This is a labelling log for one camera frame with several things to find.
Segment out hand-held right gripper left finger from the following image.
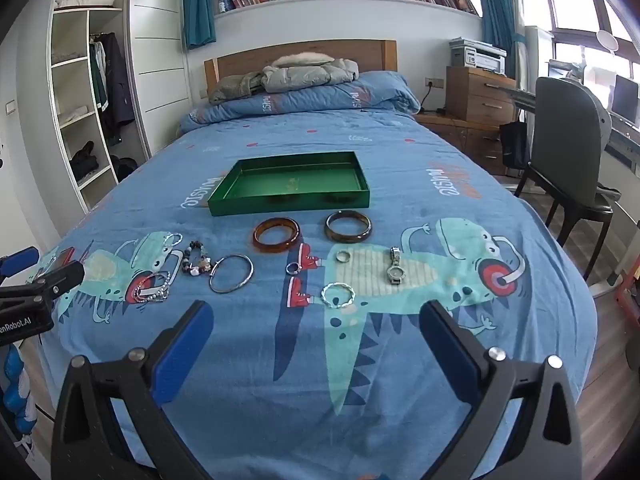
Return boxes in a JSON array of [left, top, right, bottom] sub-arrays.
[[51, 300, 216, 480]]

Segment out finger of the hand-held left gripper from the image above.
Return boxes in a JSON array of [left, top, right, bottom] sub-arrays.
[[0, 260, 86, 311], [0, 246, 41, 286]]

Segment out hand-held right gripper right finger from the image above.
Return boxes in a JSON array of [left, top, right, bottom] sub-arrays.
[[419, 300, 583, 480]]

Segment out silver chain necklace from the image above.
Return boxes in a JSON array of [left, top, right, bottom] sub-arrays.
[[131, 232, 185, 305]]

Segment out beaded bracelet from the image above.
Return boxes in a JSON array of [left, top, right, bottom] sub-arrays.
[[181, 240, 217, 277]]

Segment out silver wristwatch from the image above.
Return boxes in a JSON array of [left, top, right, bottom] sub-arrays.
[[386, 246, 405, 287]]

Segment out thin silver bangle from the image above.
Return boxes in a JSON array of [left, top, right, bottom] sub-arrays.
[[209, 254, 254, 294]]

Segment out twisted silver bracelet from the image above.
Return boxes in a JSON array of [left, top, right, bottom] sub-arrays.
[[321, 282, 356, 309]]

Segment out green metal tray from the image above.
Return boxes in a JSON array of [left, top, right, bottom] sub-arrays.
[[207, 151, 372, 217]]

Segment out person's left hand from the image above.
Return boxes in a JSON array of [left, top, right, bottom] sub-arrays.
[[0, 345, 36, 441]]

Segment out black folded clothes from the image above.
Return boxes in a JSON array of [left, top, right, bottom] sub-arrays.
[[69, 141, 100, 183]]

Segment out black bag in wardrobe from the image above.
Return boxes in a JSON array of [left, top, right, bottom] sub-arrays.
[[109, 155, 138, 183]]

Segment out amber bangle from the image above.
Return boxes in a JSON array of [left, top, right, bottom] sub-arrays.
[[251, 217, 302, 254]]

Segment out dark brown bangle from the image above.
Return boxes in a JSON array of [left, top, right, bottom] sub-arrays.
[[324, 210, 373, 244]]

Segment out hanging dark clothes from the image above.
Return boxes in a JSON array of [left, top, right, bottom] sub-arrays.
[[89, 32, 136, 146]]

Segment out black tote bag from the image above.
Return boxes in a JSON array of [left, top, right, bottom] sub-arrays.
[[500, 121, 531, 170]]

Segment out low wooden nightstand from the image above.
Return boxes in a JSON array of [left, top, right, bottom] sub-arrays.
[[415, 112, 511, 176]]

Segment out white wardrobe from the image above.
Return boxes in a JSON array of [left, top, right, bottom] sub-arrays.
[[47, 0, 193, 211]]

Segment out grey chair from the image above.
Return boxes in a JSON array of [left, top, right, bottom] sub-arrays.
[[515, 76, 616, 281]]

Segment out olive fleece jacket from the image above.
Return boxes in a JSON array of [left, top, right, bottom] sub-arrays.
[[207, 72, 266, 106]]

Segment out wooden drawer chest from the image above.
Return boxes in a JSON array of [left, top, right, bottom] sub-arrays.
[[445, 66, 517, 128]]

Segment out wooden headboard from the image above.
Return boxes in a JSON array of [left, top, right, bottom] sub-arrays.
[[204, 39, 398, 93]]

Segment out white printer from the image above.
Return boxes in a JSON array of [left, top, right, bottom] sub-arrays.
[[448, 37, 508, 75]]

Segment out teal curtain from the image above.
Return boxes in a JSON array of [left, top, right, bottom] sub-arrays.
[[472, 0, 526, 81], [181, 0, 217, 50]]

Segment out grey puffer jacket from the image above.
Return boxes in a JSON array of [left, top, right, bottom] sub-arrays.
[[260, 52, 360, 93]]

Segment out computer monitor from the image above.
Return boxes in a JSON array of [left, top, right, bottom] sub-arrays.
[[611, 75, 640, 126]]

